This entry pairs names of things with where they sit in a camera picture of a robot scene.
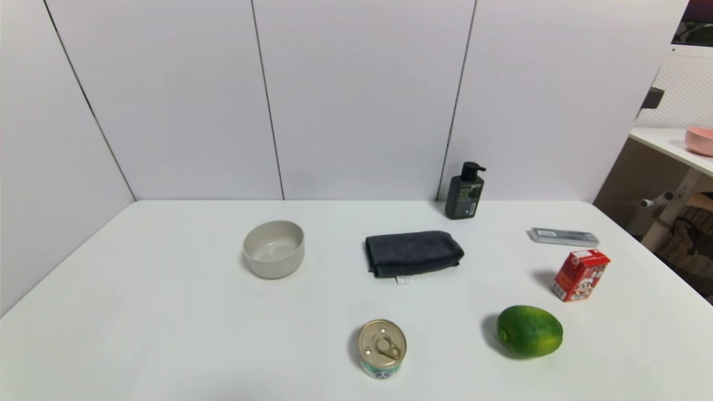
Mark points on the gold lid tin can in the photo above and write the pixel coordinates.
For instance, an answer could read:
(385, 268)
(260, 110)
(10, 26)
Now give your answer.
(382, 346)

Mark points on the beige round bowl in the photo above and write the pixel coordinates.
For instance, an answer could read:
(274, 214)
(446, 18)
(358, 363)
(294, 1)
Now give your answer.
(274, 257)

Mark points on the pink bowl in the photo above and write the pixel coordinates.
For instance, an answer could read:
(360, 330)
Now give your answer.
(699, 140)

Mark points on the dark grey folded towel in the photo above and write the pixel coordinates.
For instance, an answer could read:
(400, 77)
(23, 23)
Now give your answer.
(412, 253)

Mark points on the black pump dispenser bottle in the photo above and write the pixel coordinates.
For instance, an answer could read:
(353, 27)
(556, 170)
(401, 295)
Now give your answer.
(465, 195)

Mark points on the grey remote control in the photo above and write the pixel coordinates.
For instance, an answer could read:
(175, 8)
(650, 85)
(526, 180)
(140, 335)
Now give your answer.
(563, 236)

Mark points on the green mango fruit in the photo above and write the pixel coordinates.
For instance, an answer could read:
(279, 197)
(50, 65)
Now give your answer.
(529, 331)

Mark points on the red drink carton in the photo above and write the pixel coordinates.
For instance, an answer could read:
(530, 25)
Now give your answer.
(579, 275)

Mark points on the white side table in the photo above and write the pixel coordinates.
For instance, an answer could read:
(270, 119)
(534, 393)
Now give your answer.
(668, 142)

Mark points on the white pegboard panel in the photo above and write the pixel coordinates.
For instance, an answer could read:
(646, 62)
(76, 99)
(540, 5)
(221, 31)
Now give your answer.
(682, 89)

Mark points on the dark monitor screen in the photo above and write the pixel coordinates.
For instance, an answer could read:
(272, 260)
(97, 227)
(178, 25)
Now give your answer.
(695, 25)

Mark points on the black bracket on pegboard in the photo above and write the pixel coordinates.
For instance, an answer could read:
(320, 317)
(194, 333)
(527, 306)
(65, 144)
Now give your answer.
(653, 98)

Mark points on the wooden chair frame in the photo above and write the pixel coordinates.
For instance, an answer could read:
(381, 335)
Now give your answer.
(690, 239)

